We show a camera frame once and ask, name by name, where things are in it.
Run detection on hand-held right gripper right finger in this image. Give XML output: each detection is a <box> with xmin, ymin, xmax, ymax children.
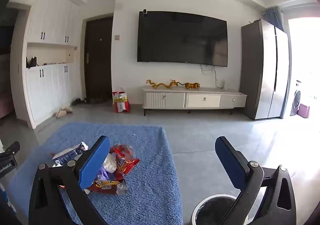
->
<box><xmin>215</xmin><ymin>136</ymin><xmax>293</xmax><ymax>225</ymax></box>

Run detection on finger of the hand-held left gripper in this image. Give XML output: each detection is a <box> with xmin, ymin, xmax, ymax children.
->
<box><xmin>0</xmin><ymin>141</ymin><xmax>20</xmax><ymax>159</ymax></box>

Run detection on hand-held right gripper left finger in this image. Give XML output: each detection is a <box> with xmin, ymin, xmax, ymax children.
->
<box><xmin>29</xmin><ymin>135</ymin><xmax>110</xmax><ymax>225</ymax></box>

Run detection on white plastic bag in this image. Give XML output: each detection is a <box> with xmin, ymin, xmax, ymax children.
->
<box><xmin>104</xmin><ymin>153</ymin><xmax>118</xmax><ymax>173</ymax></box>

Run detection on blue white snack wrapper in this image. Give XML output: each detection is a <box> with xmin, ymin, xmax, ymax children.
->
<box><xmin>51</xmin><ymin>142</ymin><xmax>89</xmax><ymax>165</ymax></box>

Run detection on white rimmed trash bin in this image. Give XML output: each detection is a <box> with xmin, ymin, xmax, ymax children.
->
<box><xmin>190</xmin><ymin>195</ymin><xmax>244</xmax><ymax>225</ymax></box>

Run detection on purple wrapper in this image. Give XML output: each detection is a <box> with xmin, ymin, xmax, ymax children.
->
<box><xmin>96</xmin><ymin>166</ymin><xmax>117</xmax><ymax>182</ymax></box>

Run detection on red snack wrapper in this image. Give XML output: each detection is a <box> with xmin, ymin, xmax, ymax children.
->
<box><xmin>110</xmin><ymin>143</ymin><xmax>140</xmax><ymax>175</ymax></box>

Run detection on blue fluffy mat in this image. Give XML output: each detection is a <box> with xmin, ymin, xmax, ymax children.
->
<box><xmin>7</xmin><ymin>122</ymin><xmax>184</xmax><ymax>225</ymax></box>

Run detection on white television stand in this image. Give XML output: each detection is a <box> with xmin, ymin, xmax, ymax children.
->
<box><xmin>142</xmin><ymin>85</ymin><xmax>247</xmax><ymax>116</ymax></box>

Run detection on red white shopping bag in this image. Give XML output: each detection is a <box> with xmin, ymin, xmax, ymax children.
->
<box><xmin>112</xmin><ymin>87</ymin><xmax>131</xmax><ymax>113</ymax></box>

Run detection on purple box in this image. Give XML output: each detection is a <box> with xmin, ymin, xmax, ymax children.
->
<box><xmin>299</xmin><ymin>103</ymin><xmax>310</xmax><ymax>118</ymax></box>

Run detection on washing machine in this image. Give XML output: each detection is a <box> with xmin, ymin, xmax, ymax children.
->
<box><xmin>290</xmin><ymin>80</ymin><xmax>304</xmax><ymax>116</ymax></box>

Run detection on silver grey refrigerator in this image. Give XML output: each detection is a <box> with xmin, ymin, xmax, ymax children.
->
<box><xmin>239</xmin><ymin>18</ymin><xmax>292</xmax><ymax>121</ymax></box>

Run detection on golden dragon figurine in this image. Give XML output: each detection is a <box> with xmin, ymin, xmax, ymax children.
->
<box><xmin>146</xmin><ymin>79</ymin><xmax>181</xmax><ymax>89</ymax></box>

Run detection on dark brown door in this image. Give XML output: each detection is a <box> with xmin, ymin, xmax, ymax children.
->
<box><xmin>84</xmin><ymin>17</ymin><xmax>113</xmax><ymax>103</ymax></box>

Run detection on large black television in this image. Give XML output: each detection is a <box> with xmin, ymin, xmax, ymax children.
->
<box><xmin>137</xmin><ymin>11</ymin><xmax>228</xmax><ymax>67</ymax></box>

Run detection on blue curtain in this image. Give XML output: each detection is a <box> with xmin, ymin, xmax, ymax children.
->
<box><xmin>261</xmin><ymin>7</ymin><xmax>284</xmax><ymax>31</ymax></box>

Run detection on white wall cabinet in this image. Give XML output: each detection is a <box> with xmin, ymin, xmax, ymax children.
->
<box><xmin>10</xmin><ymin>0</ymin><xmax>87</xmax><ymax>129</ymax></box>

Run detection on white hanging cables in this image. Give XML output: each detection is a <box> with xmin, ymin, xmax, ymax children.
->
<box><xmin>200</xmin><ymin>64</ymin><xmax>218</xmax><ymax>88</ymax></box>

